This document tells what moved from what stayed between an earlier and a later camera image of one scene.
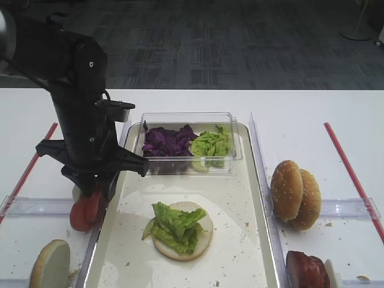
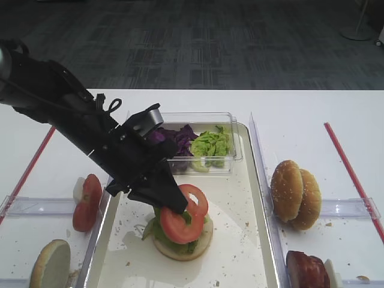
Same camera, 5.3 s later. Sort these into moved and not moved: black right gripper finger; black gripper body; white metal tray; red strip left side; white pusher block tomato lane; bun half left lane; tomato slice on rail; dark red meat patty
Moved: black right gripper finger; black gripper body
Not moved: dark red meat patty; tomato slice on rail; bun half left lane; white metal tray; white pusher block tomato lane; red strip left side
